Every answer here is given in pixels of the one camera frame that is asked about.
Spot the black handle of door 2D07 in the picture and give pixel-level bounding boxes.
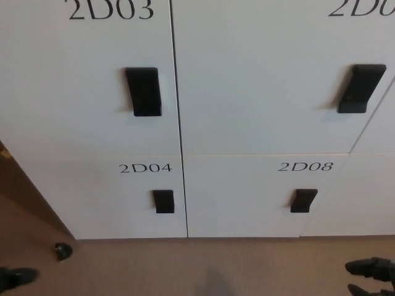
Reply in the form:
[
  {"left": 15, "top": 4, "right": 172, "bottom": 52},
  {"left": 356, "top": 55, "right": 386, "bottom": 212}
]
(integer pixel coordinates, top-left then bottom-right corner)
[{"left": 336, "top": 64, "right": 388, "bottom": 114}]

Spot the white locker door 2D03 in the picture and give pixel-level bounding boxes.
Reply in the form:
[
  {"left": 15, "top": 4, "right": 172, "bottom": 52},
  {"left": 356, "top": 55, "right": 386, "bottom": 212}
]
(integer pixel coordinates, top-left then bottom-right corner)
[{"left": 0, "top": 0, "right": 183, "bottom": 158}]

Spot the white locker door 2D07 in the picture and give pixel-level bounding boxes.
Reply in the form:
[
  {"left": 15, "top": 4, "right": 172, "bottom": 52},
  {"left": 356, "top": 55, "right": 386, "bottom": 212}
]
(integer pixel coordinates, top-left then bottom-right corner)
[{"left": 170, "top": 0, "right": 395, "bottom": 157}]

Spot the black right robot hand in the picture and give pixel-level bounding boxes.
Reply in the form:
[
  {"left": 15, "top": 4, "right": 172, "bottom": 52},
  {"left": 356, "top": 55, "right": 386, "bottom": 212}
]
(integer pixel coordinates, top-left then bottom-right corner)
[{"left": 344, "top": 257, "right": 395, "bottom": 296}]

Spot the white unnumbered short locker door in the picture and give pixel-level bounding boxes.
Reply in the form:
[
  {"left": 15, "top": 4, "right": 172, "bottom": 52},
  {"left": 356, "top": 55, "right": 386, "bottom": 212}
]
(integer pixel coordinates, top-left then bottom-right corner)
[{"left": 300, "top": 152, "right": 395, "bottom": 238}]

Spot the black handle of door 2D03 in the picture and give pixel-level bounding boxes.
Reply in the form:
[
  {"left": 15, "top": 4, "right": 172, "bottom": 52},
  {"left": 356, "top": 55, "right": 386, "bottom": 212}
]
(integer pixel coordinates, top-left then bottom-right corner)
[{"left": 124, "top": 67, "right": 163, "bottom": 118}]

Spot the white locker door 2D08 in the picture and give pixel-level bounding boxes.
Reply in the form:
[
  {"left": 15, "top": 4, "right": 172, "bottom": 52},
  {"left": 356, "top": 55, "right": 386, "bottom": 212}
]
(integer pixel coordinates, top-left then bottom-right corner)
[{"left": 184, "top": 152, "right": 350, "bottom": 239}]

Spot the white unnumbered tall locker door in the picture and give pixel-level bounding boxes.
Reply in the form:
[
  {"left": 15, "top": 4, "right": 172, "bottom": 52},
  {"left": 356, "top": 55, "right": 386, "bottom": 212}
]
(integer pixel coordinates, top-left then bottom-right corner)
[{"left": 349, "top": 75, "right": 395, "bottom": 155}]

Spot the white locker cabinet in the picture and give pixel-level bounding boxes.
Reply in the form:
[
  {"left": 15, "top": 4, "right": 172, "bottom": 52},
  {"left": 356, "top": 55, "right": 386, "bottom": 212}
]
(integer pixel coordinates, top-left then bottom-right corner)
[{"left": 0, "top": 0, "right": 395, "bottom": 242}]

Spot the white locker door 2D04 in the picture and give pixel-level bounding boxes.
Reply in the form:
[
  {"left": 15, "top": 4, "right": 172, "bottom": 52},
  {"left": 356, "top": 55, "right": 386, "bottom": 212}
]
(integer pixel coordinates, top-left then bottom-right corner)
[{"left": 8, "top": 153, "right": 189, "bottom": 242}]

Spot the black handle of door 2D08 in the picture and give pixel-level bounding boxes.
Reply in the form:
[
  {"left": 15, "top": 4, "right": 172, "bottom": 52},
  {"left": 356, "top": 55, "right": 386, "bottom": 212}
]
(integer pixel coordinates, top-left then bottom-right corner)
[{"left": 289, "top": 188, "right": 319, "bottom": 214}]

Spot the black handle of door 2D04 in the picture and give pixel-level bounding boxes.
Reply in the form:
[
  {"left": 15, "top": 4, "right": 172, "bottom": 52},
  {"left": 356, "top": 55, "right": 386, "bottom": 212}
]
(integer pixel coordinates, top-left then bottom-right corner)
[{"left": 152, "top": 189, "right": 175, "bottom": 215}]

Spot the brown wooden panel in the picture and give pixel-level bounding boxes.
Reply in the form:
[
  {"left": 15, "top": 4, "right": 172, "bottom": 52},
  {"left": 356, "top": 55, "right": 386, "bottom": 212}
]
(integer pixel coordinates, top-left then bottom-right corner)
[{"left": 0, "top": 139, "right": 76, "bottom": 243}]

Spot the black round door stopper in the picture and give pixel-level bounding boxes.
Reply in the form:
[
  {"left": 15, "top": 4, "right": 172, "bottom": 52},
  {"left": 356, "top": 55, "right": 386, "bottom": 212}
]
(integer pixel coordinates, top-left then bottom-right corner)
[{"left": 54, "top": 242, "right": 74, "bottom": 261}]

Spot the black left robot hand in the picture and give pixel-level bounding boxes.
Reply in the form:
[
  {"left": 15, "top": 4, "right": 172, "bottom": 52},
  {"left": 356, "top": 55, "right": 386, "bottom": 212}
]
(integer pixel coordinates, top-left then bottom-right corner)
[{"left": 0, "top": 266, "right": 40, "bottom": 291}]

